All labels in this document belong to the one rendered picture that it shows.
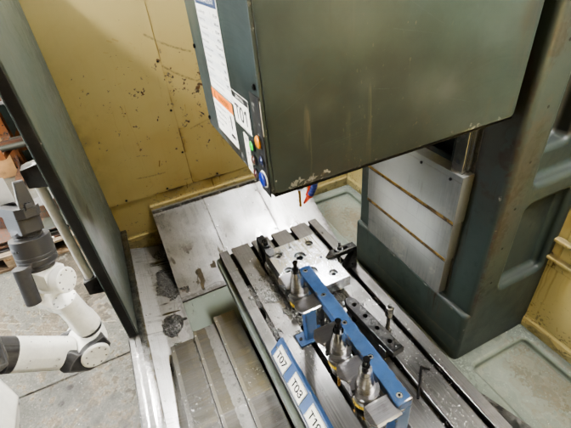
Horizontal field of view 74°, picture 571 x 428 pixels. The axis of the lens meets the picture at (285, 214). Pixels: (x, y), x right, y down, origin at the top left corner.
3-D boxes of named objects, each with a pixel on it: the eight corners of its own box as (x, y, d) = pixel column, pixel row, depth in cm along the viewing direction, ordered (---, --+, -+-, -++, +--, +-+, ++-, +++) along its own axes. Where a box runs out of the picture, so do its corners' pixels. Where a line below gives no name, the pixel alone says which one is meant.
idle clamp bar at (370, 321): (391, 365, 122) (392, 353, 118) (342, 312, 140) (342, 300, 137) (402, 358, 124) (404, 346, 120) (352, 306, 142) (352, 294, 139)
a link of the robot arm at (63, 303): (57, 261, 95) (85, 294, 104) (26, 262, 97) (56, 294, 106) (42, 282, 90) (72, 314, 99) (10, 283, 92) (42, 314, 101)
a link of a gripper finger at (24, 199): (24, 178, 85) (34, 205, 87) (8, 183, 83) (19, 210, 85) (27, 178, 84) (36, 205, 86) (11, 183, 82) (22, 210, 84)
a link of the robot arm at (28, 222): (27, 196, 96) (43, 239, 100) (-17, 210, 89) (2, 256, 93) (52, 199, 89) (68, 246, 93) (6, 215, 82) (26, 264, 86)
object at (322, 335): (319, 348, 94) (319, 346, 94) (309, 333, 98) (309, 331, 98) (344, 337, 96) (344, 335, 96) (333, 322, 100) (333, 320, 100)
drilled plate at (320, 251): (296, 307, 139) (295, 298, 136) (265, 261, 161) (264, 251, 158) (350, 284, 146) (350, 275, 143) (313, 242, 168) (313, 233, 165)
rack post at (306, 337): (302, 348, 130) (295, 288, 112) (294, 336, 134) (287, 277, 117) (327, 336, 133) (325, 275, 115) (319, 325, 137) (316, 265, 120)
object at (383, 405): (373, 432, 78) (373, 430, 77) (358, 408, 82) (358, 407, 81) (401, 415, 80) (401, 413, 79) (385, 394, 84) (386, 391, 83)
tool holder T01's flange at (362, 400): (384, 396, 84) (385, 390, 83) (363, 411, 82) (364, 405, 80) (365, 374, 89) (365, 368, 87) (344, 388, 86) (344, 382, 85)
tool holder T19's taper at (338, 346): (351, 351, 91) (351, 333, 87) (335, 358, 90) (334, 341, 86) (341, 337, 94) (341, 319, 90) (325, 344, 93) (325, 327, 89)
